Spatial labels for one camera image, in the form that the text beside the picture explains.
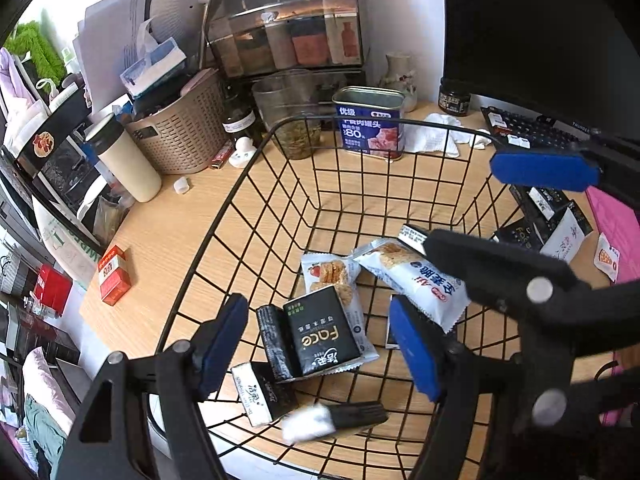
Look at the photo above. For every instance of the small white cap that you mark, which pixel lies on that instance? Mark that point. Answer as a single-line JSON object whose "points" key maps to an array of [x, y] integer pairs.
{"points": [[181, 185]]}

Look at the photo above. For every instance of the brown glass bottle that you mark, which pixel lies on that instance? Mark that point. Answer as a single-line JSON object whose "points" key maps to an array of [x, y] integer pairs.
{"points": [[240, 120]]}

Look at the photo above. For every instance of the blue luncheon meat can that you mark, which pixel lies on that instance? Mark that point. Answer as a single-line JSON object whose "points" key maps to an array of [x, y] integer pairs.
{"points": [[370, 125]]}

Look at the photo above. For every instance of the black keyboard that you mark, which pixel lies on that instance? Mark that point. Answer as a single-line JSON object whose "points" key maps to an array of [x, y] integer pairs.
{"points": [[530, 132]]}

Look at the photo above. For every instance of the black box food picture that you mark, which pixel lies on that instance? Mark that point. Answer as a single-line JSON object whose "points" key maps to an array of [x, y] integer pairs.
{"points": [[47, 135]]}

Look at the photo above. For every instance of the brown wicker basket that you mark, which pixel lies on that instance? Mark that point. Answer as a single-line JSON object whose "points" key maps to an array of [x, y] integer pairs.
{"points": [[180, 130]]}

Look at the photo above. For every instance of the blue tissue box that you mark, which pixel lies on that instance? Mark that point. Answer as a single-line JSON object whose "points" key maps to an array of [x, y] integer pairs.
{"points": [[150, 67]]}

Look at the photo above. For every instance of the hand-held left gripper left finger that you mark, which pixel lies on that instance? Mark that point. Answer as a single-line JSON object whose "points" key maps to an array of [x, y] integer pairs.
{"points": [[225, 345]]}

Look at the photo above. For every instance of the white cracker snack packet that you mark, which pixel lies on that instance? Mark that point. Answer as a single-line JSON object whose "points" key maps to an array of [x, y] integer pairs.
{"points": [[410, 280], [325, 272]]}

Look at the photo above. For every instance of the dark acrylic storage cabinet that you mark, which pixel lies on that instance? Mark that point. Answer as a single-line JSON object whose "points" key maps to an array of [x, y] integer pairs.
{"points": [[290, 20]]}

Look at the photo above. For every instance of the white mushroom figurine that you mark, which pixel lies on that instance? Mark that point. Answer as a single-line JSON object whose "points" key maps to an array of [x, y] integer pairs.
{"points": [[242, 152]]}

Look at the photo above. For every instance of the lavender cloth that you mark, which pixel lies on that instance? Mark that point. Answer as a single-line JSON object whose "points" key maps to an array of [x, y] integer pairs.
{"points": [[12, 80]]}

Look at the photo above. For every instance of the black curved monitor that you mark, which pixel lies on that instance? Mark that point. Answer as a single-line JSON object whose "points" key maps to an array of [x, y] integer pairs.
{"points": [[540, 25]]}

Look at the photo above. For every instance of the black pocket tissue pack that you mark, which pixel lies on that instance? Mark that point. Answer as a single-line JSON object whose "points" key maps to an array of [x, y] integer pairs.
{"points": [[411, 236], [272, 345], [320, 330], [262, 395], [350, 415]]}

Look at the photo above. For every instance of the cream ceramic vase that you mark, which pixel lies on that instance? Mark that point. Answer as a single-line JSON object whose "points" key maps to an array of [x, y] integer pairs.
{"points": [[397, 80]]}

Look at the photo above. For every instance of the cream tumbler black lid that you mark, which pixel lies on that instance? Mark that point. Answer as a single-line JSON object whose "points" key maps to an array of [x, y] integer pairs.
{"points": [[125, 160]]}

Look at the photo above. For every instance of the dark glass jar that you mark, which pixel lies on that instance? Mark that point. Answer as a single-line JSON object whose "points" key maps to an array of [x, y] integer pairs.
{"points": [[454, 97]]}

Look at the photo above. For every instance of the white round fan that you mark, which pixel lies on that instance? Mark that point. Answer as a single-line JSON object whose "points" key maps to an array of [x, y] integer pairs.
{"points": [[185, 5]]}

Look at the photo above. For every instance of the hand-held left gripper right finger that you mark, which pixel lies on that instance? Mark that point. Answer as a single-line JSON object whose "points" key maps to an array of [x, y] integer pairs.
{"points": [[415, 350]]}

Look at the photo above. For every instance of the white green plastic bag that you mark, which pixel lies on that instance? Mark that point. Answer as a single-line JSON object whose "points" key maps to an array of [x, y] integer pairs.
{"points": [[65, 245]]}

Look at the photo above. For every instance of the white papers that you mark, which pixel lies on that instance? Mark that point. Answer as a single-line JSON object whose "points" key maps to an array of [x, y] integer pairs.
{"points": [[110, 25]]}

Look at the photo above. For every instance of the pink mouse mat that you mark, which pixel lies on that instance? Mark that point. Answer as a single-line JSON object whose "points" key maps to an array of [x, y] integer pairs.
{"points": [[620, 220]]}

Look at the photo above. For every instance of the crumpled white tissue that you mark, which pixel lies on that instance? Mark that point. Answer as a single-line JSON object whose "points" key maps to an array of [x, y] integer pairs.
{"points": [[440, 132]]}

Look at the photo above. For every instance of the clear glass jar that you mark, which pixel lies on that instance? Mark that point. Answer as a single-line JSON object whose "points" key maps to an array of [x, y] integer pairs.
{"points": [[290, 105]]}

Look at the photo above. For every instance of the red cigarette box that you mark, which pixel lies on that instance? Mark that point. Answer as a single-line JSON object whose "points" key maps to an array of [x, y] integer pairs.
{"points": [[115, 275]]}

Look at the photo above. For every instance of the white packet red print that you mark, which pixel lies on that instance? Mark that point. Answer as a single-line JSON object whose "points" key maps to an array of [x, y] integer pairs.
{"points": [[567, 237]]}

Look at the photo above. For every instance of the pile of black packs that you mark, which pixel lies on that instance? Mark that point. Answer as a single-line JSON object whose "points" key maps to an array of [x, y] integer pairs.
{"points": [[520, 237]]}

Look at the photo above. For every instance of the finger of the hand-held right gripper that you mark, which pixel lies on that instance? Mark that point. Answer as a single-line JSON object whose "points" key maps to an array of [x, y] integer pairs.
{"points": [[500, 265], [540, 170]]}

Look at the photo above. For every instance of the green plush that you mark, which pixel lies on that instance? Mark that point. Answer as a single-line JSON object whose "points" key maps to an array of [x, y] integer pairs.
{"points": [[35, 50]]}

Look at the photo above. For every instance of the orange white sauce packet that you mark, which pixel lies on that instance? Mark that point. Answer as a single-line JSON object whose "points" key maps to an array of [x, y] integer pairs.
{"points": [[606, 257]]}

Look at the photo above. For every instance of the red lighter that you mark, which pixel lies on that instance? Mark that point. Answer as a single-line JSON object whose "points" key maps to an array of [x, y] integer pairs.
{"points": [[222, 155]]}

